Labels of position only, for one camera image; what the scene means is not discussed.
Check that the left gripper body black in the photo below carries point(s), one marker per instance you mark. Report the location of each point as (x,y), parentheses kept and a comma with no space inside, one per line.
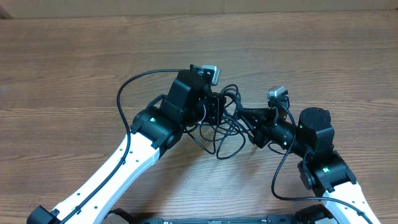
(214,109)

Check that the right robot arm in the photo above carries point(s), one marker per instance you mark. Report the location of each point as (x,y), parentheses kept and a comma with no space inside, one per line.
(322,170)

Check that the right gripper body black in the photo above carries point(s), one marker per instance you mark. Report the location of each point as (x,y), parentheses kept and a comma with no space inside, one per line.
(264,130)

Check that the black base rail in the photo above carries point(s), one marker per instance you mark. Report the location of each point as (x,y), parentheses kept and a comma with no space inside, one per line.
(214,221)

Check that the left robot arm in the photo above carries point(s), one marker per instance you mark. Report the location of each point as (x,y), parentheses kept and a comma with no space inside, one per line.
(154,130)

